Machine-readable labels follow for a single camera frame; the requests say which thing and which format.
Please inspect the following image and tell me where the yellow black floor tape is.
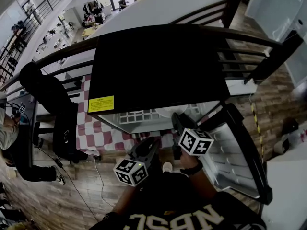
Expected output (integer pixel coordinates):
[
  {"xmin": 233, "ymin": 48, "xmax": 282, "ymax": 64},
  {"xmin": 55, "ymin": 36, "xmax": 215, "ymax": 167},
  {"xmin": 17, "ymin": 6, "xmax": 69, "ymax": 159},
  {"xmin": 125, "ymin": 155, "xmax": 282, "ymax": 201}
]
[{"xmin": 250, "ymin": 103, "xmax": 265, "ymax": 163}]

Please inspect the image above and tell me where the red white checkered tablecloth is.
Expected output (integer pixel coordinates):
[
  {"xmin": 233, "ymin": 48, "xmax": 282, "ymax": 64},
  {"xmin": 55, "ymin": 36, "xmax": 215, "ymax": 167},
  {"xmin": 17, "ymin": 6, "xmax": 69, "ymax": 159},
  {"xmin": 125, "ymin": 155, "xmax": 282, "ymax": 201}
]
[{"xmin": 76, "ymin": 74, "xmax": 178, "ymax": 153}]

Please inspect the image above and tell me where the person's right forearm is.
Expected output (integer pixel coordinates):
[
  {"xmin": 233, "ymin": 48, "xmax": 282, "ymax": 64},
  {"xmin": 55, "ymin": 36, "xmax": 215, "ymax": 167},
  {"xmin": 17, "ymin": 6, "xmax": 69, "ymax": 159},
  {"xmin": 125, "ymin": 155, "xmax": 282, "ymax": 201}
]
[{"xmin": 189, "ymin": 170, "xmax": 218, "ymax": 201}]

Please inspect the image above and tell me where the clothes rack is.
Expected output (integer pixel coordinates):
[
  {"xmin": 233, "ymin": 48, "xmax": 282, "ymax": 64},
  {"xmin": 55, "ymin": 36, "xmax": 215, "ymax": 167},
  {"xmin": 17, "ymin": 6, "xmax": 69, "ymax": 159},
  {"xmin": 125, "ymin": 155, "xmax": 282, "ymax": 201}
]
[{"xmin": 82, "ymin": 0, "xmax": 104, "ymax": 17}]

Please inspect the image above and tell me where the person's left forearm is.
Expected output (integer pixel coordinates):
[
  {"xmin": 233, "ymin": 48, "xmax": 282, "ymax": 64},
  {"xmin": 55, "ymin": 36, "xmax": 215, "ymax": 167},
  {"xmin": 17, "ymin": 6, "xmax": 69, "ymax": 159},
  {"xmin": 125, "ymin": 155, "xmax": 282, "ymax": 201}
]
[{"xmin": 111, "ymin": 184, "xmax": 142, "ymax": 216}]

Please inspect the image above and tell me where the black floor cable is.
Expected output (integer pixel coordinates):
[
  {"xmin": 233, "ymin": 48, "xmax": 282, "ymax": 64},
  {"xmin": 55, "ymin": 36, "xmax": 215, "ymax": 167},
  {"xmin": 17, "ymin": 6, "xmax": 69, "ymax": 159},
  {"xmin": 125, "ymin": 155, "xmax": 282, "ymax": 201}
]
[{"xmin": 35, "ymin": 147, "xmax": 99, "ymax": 222}]

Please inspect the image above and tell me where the person's left white shoe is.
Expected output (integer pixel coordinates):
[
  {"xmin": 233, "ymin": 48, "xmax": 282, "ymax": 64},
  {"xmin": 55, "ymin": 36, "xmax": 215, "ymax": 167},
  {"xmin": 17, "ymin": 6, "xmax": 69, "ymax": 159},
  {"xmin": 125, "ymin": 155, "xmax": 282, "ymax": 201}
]
[{"xmin": 162, "ymin": 161, "xmax": 174, "ymax": 174}]

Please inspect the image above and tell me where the dark wooden stair railing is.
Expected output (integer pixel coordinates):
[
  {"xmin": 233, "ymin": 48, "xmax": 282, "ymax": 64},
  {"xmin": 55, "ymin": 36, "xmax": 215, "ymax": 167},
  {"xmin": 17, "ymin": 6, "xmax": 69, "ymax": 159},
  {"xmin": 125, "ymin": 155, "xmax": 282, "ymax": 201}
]
[{"xmin": 169, "ymin": 0, "xmax": 248, "ymax": 29}]

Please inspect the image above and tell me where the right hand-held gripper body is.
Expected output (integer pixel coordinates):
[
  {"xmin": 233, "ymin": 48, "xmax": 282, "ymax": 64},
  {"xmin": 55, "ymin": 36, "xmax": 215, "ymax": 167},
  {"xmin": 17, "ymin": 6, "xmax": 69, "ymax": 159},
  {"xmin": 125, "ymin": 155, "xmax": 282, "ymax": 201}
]
[{"xmin": 172, "ymin": 127, "xmax": 214, "ymax": 160}]

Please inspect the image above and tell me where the black backpack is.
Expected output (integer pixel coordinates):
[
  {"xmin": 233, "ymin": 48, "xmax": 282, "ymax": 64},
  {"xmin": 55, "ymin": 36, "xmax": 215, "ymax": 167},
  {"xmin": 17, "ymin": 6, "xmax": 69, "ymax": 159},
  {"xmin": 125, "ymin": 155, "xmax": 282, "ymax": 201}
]
[{"xmin": 52, "ymin": 103, "xmax": 89, "ymax": 164}]

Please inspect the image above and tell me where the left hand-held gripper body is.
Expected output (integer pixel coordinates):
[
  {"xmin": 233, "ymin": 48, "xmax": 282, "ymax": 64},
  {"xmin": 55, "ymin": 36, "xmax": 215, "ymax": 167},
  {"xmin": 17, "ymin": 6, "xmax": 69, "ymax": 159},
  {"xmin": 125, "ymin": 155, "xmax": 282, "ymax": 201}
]
[{"xmin": 113, "ymin": 151, "xmax": 154, "ymax": 187}]

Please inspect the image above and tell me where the black wristband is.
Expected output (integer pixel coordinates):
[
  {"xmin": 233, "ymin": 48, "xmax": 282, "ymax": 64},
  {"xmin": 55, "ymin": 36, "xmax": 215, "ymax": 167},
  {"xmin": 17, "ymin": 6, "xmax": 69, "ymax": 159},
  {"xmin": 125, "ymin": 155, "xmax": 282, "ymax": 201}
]
[{"xmin": 180, "ymin": 161, "xmax": 204, "ymax": 176}]

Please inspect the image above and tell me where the white round plate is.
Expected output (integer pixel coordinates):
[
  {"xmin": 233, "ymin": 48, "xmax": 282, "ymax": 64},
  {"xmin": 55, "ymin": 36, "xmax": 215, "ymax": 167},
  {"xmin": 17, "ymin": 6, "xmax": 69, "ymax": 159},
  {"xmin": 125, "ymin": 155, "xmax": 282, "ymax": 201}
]
[{"xmin": 155, "ymin": 103, "xmax": 189, "ymax": 118}]

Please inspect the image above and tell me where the black bag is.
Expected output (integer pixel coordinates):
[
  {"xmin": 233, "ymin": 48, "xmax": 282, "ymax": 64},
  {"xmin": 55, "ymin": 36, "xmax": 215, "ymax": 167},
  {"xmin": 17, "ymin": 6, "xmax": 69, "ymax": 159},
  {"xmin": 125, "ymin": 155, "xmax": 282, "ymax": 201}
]
[{"xmin": 281, "ymin": 117, "xmax": 300, "ymax": 136}]

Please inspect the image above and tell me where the white floor cable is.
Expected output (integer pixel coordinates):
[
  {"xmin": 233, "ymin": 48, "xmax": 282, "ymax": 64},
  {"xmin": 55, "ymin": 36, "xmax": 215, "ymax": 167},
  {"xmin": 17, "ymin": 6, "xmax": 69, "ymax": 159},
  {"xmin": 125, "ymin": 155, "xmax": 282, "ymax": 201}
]
[{"xmin": 94, "ymin": 159, "xmax": 114, "ymax": 208}]

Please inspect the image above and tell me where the black mini fridge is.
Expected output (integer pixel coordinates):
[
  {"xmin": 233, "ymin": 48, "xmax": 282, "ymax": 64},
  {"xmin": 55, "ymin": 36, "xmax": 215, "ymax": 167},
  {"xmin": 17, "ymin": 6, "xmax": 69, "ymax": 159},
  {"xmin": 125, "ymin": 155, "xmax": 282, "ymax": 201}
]
[{"xmin": 87, "ymin": 24, "xmax": 273, "ymax": 206}]

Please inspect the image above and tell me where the white table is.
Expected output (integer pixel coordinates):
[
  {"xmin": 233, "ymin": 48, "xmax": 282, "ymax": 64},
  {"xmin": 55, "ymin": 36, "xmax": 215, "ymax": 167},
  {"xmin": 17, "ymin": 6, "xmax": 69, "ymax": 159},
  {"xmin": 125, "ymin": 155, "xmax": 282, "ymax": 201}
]
[{"xmin": 260, "ymin": 147, "xmax": 307, "ymax": 230}]

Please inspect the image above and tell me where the person's right hand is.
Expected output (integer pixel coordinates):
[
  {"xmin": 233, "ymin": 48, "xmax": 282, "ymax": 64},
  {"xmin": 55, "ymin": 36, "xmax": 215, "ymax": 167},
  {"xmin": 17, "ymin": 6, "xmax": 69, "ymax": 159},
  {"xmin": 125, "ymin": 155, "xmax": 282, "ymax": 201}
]
[{"xmin": 179, "ymin": 150, "xmax": 201, "ymax": 169}]

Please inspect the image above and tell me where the black shirt cream lettering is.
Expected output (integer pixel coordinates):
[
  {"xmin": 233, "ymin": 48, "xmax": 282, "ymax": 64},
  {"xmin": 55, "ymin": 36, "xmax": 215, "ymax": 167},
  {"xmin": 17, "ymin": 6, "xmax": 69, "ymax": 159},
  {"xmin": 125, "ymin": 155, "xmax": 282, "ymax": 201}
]
[{"xmin": 88, "ymin": 171, "xmax": 267, "ymax": 230}]

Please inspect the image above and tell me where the yellow table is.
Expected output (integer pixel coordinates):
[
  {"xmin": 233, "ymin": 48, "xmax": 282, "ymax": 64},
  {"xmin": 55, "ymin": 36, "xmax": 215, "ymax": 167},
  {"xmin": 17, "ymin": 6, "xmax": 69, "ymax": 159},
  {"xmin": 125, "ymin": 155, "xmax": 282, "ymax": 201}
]
[{"xmin": 81, "ymin": 26, "xmax": 97, "ymax": 40}]

